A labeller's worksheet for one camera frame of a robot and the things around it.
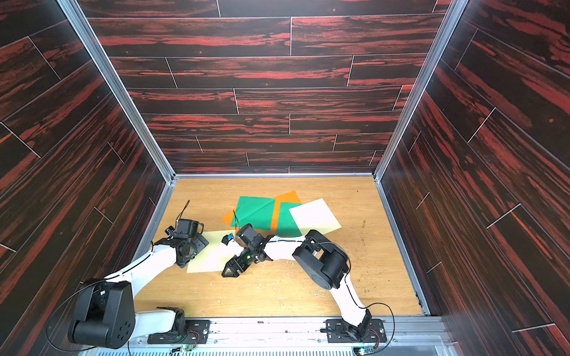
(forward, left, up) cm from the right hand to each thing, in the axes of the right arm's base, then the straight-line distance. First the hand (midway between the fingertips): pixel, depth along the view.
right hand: (232, 266), depth 89 cm
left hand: (+7, +15, +4) cm, 17 cm away
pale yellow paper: (+27, -35, 0) cm, 44 cm away
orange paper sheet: (+37, -22, +1) cm, 43 cm away
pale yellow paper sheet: (+4, +7, +1) cm, 8 cm away
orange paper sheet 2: (+25, +8, -3) cm, 27 cm away
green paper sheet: (+27, -6, +2) cm, 28 cm away
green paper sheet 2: (+21, -22, -1) cm, 30 cm away
